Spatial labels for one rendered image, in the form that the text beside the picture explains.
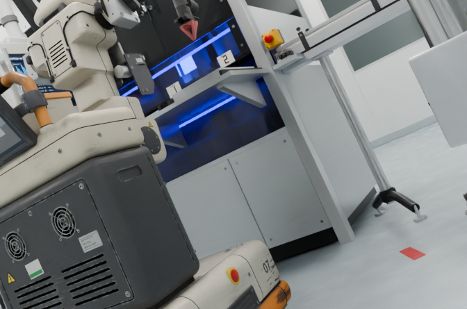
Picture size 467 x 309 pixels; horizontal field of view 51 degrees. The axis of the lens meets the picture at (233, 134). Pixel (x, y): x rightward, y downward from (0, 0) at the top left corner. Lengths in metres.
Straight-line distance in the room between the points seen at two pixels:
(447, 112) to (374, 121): 6.27
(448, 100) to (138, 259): 0.84
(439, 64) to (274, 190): 1.81
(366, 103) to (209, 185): 4.60
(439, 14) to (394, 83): 6.01
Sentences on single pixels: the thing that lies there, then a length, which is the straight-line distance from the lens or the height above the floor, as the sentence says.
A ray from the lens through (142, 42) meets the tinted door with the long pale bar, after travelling 2.68.
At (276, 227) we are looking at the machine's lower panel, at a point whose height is 0.18.
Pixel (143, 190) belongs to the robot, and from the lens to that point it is 1.32.
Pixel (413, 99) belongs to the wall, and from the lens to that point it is 6.79.
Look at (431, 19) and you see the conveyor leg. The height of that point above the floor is 0.60.
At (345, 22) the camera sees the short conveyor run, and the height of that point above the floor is 0.91.
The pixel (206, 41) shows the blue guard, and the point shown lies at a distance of 2.46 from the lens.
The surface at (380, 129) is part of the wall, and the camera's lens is 6.90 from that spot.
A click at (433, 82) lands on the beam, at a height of 0.51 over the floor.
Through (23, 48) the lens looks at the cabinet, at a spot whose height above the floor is 1.51.
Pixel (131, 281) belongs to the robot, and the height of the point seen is 0.37.
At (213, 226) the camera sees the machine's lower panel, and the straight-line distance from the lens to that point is 2.59.
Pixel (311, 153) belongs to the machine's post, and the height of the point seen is 0.44.
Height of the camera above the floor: 0.51
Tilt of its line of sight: 4 degrees up
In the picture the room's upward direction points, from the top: 24 degrees counter-clockwise
